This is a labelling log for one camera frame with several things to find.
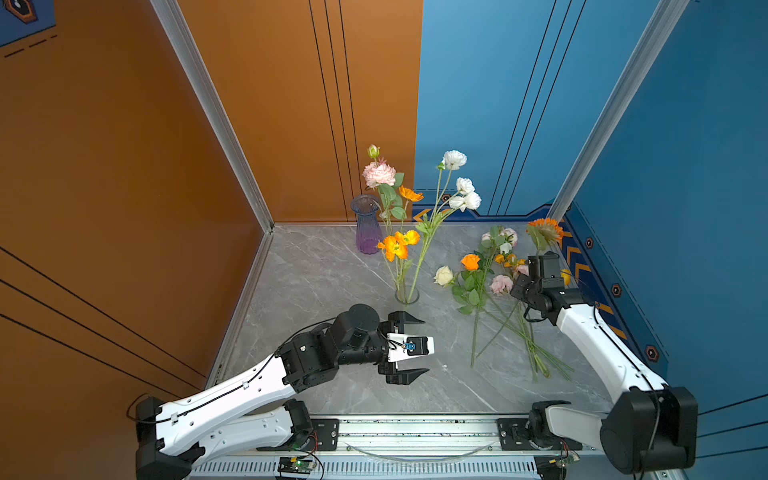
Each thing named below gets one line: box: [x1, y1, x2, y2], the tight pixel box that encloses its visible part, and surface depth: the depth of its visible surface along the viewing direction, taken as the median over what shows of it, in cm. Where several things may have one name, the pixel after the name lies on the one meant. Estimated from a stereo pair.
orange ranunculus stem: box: [453, 253, 489, 368], surface depth 101 cm
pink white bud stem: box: [481, 226, 518, 268], surface depth 111 cm
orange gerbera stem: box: [526, 217, 565, 257], surface depth 88 cm
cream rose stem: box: [433, 265, 456, 287], surface depth 102 cm
